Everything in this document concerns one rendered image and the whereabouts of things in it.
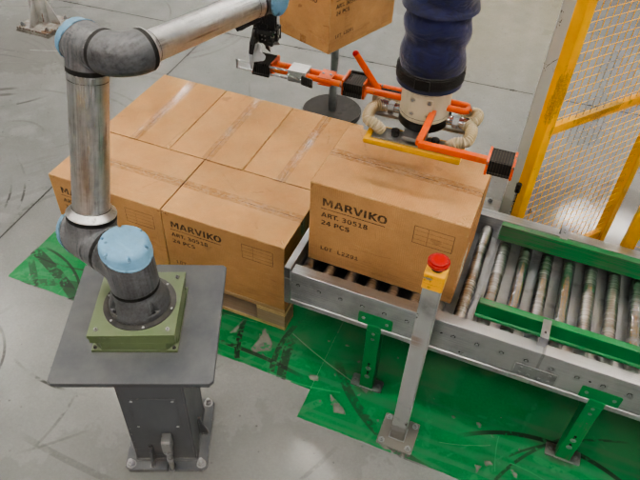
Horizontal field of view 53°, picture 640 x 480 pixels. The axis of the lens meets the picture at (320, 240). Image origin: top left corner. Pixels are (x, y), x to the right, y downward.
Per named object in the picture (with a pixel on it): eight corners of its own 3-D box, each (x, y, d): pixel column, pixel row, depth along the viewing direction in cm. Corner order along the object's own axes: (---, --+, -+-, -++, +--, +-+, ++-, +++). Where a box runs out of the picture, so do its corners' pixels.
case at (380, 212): (473, 238, 275) (494, 164, 248) (450, 304, 248) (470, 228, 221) (343, 199, 291) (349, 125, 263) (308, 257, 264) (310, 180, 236)
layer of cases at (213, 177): (357, 185, 363) (363, 125, 335) (284, 310, 295) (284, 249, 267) (172, 132, 392) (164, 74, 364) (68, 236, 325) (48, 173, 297)
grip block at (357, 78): (370, 88, 230) (372, 72, 226) (362, 101, 223) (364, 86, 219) (349, 82, 232) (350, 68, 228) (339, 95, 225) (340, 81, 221)
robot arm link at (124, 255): (131, 308, 192) (119, 267, 180) (94, 281, 199) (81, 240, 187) (170, 278, 201) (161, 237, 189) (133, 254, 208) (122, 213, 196)
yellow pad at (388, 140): (465, 150, 221) (468, 137, 218) (459, 166, 215) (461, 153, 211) (370, 127, 230) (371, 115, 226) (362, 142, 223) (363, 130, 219)
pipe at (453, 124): (476, 115, 231) (480, 101, 227) (462, 153, 214) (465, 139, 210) (386, 95, 239) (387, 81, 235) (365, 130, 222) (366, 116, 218)
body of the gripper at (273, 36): (272, 49, 224) (271, 15, 215) (250, 44, 226) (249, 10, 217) (281, 39, 229) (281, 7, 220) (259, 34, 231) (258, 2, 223)
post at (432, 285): (408, 430, 270) (450, 264, 201) (403, 443, 265) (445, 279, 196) (392, 424, 272) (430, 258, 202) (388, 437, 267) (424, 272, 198)
